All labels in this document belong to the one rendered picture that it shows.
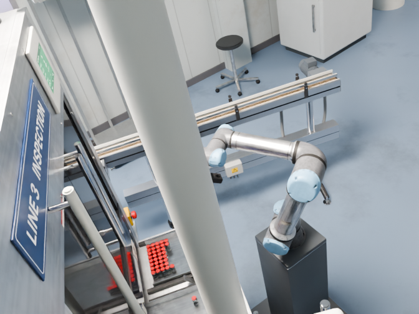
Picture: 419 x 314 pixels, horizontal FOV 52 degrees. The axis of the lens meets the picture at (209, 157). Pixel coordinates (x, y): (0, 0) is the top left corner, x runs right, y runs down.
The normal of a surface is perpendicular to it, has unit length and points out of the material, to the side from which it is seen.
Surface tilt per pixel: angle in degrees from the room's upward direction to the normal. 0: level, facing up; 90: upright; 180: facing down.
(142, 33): 90
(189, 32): 90
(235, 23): 90
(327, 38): 90
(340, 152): 0
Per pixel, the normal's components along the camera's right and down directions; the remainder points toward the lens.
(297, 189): -0.37, 0.56
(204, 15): 0.54, 0.46
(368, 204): -0.19, -0.75
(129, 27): 0.09, 0.63
